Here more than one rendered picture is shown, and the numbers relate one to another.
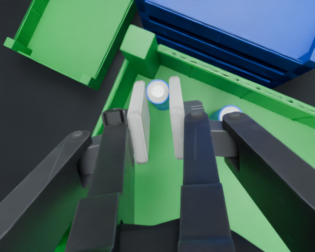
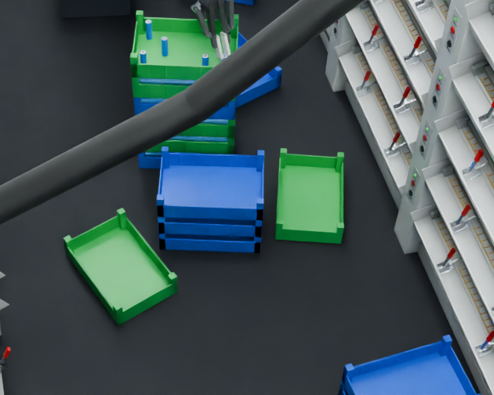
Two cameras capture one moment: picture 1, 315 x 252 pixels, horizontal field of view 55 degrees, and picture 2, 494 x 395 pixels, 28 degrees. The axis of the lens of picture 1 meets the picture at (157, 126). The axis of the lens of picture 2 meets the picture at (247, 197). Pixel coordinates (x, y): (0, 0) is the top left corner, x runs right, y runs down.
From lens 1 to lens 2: 2.69 m
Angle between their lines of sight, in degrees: 39
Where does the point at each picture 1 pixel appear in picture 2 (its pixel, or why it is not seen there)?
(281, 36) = (179, 175)
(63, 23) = (322, 192)
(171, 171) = (213, 58)
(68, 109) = (293, 149)
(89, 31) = (302, 193)
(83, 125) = (279, 144)
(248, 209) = (187, 56)
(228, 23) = (211, 174)
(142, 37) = not seen: hidden behind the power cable
